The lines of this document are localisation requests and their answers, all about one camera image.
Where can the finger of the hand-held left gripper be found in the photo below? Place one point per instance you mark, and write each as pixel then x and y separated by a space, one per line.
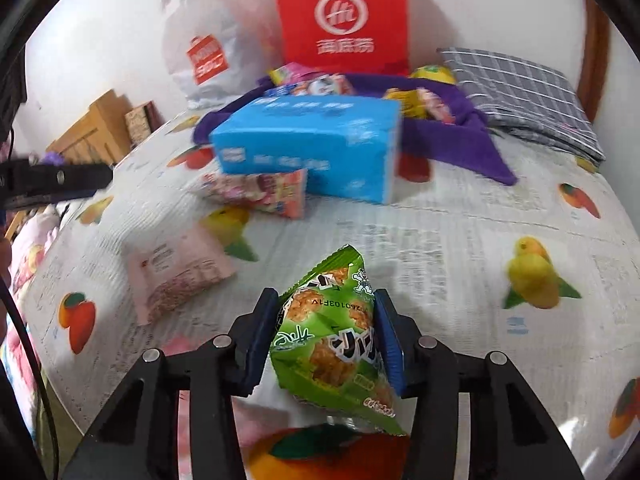
pixel 60 180

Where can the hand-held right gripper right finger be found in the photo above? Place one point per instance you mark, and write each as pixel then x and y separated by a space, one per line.
pixel 392 347

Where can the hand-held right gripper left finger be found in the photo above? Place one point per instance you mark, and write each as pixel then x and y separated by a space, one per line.
pixel 260 342

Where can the green snack packet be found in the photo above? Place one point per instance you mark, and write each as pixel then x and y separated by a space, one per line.
pixel 325 340

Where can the pink yellow snack packet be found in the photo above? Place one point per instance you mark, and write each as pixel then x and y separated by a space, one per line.
pixel 295 72

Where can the wooden cabinet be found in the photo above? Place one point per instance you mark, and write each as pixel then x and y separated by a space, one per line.
pixel 95 130

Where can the pink printed blanket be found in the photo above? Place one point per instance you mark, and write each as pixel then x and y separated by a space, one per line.
pixel 25 260

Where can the brown patterned box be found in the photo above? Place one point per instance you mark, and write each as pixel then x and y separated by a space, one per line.
pixel 142 122

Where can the pale pink snack packet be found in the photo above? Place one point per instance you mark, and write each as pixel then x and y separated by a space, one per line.
pixel 175 270

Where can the fruit-printed bed sheet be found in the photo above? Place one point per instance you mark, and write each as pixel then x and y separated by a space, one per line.
pixel 450 240

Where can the pink strawberry-print snack packet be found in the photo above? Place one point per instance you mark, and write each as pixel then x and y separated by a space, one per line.
pixel 260 192

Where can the blue cardboard box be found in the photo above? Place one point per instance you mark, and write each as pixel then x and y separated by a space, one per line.
pixel 300 152

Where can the purple towel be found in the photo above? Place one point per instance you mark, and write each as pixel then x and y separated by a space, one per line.
pixel 450 145

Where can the white plastic bag red label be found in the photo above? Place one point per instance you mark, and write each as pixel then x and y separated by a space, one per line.
pixel 235 25

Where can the yellow red snack packet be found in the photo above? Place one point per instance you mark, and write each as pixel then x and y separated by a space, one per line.
pixel 415 102

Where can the white red snack packet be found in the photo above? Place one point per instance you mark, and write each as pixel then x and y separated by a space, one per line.
pixel 325 85

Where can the grey checked cloth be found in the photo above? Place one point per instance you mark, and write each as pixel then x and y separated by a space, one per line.
pixel 525 95

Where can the red paper bag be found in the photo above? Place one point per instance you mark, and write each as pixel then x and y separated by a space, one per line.
pixel 300 20

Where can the wooden bed frame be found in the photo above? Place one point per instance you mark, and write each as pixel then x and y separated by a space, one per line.
pixel 597 50

